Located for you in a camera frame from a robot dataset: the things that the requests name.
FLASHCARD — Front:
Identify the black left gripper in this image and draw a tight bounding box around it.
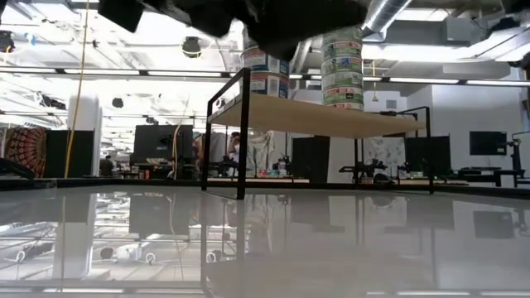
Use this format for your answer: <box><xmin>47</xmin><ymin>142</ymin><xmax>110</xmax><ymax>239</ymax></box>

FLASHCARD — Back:
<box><xmin>231</xmin><ymin>0</ymin><xmax>369</xmax><ymax>62</ymax></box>

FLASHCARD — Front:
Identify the long linear ceiling light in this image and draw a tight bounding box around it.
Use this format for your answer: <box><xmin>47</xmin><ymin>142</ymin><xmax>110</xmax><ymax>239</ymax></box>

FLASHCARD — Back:
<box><xmin>0</xmin><ymin>68</ymin><xmax>233</xmax><ymax>78</ymax></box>
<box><xmin>289</xmin><ymin>74</ymin><xmax>530</xmax><ymax>87</ymax></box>

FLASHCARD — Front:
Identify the black partition panel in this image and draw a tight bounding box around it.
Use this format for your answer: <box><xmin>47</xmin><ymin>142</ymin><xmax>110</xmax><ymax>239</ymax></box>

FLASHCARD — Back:
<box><xmin>291</xmin><ymin>136</ymin><xmax>331</xmax><ymax>185</ymax></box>
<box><xmin>404</xmin><ymin>135</ymin><xmax>451</xmax><ymax>178</ymax></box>
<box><xmin>44</xmin><ymin>130</ymin><xmax>95</xmax><ymax>179</ymax></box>

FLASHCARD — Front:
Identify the person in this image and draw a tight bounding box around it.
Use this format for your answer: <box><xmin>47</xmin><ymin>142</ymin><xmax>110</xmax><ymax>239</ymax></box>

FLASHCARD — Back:
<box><xmin>99</xmin><ymin>155</ymin><xmax>115</xmax><ymax>178</ymax></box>
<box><xmin>226</xmin><ymin>131</ymin><xmax>242</xmax><ymax>166</ymax></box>

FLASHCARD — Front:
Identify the background wooden workbench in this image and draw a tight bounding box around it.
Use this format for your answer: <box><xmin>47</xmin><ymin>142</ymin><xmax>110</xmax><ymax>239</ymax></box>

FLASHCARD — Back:
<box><xmin>210</xmin><ymin>177</ymin><xmax>311</xmax><ymax>185</ymax></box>

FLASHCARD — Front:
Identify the black background bench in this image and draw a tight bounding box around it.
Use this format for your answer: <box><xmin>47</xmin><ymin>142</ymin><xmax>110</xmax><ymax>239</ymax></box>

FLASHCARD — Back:
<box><xmin>455</xmin><ymin>166</ymin><xmax>528</xmax><ymax>188</ymax></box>

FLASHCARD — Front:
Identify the large black monitor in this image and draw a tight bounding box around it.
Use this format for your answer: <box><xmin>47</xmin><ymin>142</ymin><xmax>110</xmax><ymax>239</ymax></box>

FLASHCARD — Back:
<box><xmin>133</xmin><ymin>124</ymin><xmax>195</xmax><ymax>166</ymax></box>

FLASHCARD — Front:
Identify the black ceiling device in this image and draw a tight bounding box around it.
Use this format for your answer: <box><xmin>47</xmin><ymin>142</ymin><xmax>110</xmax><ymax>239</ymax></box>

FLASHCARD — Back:
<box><xmin>0</xmin><ymin>31</ymin><xmax>16</xmax><ymax>54</ymax></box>

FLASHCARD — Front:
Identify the red patterned tapestry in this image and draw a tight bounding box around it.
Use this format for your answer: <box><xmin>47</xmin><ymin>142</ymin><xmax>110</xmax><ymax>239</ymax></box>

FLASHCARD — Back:
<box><xmin>2</xmin><ymin>127</ymin><xmax>49</xmax><ymax>179</ymax></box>

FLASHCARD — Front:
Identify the spiral silver ventilation duct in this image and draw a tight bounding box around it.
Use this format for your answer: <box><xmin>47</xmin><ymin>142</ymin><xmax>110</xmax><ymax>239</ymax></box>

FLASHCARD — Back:
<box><xmin>360</xmin><ymin>0</ymin><xmax>415</xmax><ymax>34</ymax></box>

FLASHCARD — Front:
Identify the wooden shelf black metal frame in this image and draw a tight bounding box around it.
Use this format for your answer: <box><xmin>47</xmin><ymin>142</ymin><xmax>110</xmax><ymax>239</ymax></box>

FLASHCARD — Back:
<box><xmin>200</xmin><ymin>67</ymin><xmax>434</xmax><ymax>200</ymax></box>

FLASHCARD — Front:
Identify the black ceiling dome camera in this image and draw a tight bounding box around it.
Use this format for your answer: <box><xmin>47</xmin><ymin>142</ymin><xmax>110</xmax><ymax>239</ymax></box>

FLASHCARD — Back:
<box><xmin>181</xmin><ymin>36</ymin><xmax>203</xmax><ymax>59</ymax></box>

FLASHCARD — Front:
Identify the black wall television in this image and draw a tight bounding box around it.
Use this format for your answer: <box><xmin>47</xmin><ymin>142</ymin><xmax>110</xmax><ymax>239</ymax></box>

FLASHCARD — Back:
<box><xmin>469</xmin><ymin>131</ymin><xmax>508</xmax><ymax>156</ymax></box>

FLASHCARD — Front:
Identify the thin yellow cable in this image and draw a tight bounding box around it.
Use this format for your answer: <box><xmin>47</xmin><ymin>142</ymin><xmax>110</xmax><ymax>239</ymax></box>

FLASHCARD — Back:
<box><xmin>171</xmin><ymin>94</ymin><xmax>191</xmax><ymax>180</ymax></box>

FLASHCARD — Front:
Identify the black camera stand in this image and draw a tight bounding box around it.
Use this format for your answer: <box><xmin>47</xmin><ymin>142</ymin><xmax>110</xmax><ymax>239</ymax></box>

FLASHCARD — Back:
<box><xmin>507</xmin><ymin>131</ymin><xmax>523</xmax><ymax>171</ymax></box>

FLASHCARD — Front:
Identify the yellow power cable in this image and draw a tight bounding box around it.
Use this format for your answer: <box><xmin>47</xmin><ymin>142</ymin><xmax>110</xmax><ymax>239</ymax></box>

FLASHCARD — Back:
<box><xmin>62</xmin><ymin>0</ymin><xmax>90</xmax><ymax>180</ymax></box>

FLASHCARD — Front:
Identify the black aluminium table frame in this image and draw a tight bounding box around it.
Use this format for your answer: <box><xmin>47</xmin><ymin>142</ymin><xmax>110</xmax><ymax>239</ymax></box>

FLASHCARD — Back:
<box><xmin>0</xmin><ymin>176</ymin><xmax>530</xmax><ymax>199</ymax></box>

